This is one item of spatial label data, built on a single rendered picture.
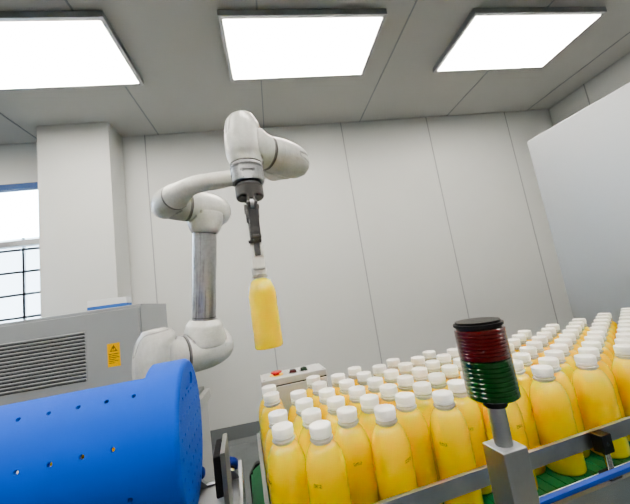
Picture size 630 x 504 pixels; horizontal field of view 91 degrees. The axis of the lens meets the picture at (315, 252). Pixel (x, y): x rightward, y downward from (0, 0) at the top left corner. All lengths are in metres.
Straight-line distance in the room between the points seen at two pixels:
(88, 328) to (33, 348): 0.32
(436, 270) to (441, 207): 0.80
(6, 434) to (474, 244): 4.16
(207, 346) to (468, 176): 3.87
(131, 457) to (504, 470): 0.54
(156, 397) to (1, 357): 2.15
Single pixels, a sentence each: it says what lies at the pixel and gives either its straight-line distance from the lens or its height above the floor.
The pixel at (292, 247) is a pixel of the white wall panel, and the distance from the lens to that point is 3.53.
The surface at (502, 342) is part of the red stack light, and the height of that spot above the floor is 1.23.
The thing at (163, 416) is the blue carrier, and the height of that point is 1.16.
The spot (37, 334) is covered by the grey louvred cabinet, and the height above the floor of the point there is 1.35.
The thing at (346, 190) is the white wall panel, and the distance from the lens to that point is 3.80.
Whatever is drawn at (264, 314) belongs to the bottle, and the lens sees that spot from 0.78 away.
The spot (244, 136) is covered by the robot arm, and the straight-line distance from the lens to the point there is 0.89.
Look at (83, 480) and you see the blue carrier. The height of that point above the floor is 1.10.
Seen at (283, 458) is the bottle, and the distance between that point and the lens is 0.64.
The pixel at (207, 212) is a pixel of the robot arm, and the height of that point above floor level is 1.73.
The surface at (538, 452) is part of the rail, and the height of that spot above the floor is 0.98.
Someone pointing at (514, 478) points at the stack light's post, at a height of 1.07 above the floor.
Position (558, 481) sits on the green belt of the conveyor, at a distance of 0.89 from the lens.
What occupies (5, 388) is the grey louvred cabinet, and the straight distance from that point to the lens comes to 2.76.
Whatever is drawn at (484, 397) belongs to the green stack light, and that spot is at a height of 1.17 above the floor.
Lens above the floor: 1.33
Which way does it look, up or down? 8 degrees up
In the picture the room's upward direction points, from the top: 9 degrees counter-clockwise
